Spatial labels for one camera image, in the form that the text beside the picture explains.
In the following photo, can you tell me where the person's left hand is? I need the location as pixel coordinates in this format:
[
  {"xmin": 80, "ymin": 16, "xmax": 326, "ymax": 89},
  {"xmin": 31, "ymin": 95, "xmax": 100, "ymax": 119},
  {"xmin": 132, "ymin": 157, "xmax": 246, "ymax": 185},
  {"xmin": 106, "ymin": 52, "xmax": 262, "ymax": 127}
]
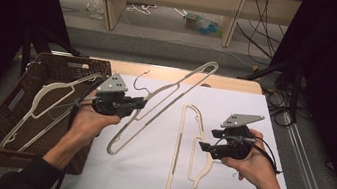
[{"xmin": 68, "ymin": 97, "xmax": 124, "ymax": 146}]

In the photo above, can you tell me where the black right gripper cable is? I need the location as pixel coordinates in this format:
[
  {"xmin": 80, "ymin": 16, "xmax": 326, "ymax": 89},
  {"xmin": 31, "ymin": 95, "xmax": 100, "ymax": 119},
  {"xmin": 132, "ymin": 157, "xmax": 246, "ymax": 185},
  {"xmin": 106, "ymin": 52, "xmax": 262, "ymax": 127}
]
[{"xmin": 236, "ymin": 134, "xmax": 288, "ymax": 189}]

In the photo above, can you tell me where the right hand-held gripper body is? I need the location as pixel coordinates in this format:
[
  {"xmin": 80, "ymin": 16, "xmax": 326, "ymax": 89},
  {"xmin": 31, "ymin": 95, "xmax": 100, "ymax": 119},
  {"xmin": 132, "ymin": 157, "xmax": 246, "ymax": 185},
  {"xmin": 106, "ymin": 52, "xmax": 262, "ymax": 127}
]
[{"xmin": 208, "ymin": 108, "xmax": 266, "ymax": 167}]

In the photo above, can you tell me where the person's right hand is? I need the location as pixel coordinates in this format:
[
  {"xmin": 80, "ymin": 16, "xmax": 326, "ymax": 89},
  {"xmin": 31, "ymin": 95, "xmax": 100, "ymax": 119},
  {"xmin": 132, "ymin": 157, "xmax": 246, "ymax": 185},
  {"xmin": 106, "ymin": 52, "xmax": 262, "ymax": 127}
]
[{"xmin": 217, "ymin": 125, "xmax": 287, "ymax": 189}]

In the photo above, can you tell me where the white table sheet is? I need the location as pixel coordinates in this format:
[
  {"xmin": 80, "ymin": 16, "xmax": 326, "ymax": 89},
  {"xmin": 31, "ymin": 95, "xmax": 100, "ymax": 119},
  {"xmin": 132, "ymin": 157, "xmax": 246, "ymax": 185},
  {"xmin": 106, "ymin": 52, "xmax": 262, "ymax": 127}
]
[{"xmin": 49, "ymin": 64, "xmax": 306, "ymax": 189}]

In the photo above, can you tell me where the colourful plastic bag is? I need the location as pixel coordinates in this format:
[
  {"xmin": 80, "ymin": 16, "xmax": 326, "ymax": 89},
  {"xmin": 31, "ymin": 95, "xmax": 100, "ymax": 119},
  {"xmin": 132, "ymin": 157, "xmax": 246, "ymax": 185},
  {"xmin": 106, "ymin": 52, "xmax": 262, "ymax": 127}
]
[{"xmin": 182, "ymin": 10, "xmax": 226, "ymax": 39}]

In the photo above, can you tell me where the white cord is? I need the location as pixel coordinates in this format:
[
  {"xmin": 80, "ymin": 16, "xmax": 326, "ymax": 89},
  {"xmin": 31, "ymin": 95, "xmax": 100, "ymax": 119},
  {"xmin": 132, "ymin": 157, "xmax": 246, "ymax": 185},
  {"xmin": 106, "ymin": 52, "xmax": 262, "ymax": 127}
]
[{"xmin": 124, "ymin": 0, "xmax": 158, "ymax": 17}]

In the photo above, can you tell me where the beige plastic clothes hanger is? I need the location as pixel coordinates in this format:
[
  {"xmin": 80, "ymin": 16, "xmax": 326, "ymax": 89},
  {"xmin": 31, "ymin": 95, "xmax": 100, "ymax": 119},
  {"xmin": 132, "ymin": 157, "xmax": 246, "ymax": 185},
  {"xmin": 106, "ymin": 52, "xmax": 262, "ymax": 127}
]
[
  {"xmin": 163, "ymin": 101, "xmax": 251, "ymax": 189},
  {"xmin": 0, "ymin": 60, "xmax": 105, "ymax": 164},
  {"xmin": 105, "ymin": 47, "xmax": 220, "ymax": 169}
]

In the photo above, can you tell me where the tangle of black floor cables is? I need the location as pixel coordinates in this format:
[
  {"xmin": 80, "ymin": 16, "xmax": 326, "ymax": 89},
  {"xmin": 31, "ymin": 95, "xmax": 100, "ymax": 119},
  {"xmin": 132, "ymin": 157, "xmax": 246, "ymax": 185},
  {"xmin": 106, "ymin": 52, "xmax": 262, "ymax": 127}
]
[{"xmin": 257, "ymin": 85, "xmax": 300, "ymax": 128}]

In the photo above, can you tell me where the clear plastic wrapper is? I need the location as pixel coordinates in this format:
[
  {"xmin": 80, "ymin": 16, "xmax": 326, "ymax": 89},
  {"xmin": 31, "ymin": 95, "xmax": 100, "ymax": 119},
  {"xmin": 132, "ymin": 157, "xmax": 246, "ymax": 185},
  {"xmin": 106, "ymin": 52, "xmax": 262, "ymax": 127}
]
[{"xmin": 84, "ymin": 0, "xmax": 108, "ymax": 21}]

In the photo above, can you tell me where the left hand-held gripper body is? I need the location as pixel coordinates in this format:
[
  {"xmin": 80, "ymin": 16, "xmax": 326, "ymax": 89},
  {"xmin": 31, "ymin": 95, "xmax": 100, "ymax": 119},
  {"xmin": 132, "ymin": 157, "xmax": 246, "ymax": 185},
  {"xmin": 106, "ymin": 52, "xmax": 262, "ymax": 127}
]
[{"xmin": 89, "ymin": 69, "xmax": 134, "ymax": 121}]

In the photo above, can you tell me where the black metal stand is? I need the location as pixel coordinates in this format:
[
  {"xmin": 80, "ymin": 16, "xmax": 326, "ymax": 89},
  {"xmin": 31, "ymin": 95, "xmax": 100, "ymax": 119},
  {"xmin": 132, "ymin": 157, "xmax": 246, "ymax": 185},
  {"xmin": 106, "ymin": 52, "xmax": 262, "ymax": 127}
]
[
  {"xmin": 232, "ymin": 50, "xmax": 308, "ymax": 124},
  {"xmin": 17, "ymin": 21, "xmax": 85, "ymax": 84}
]

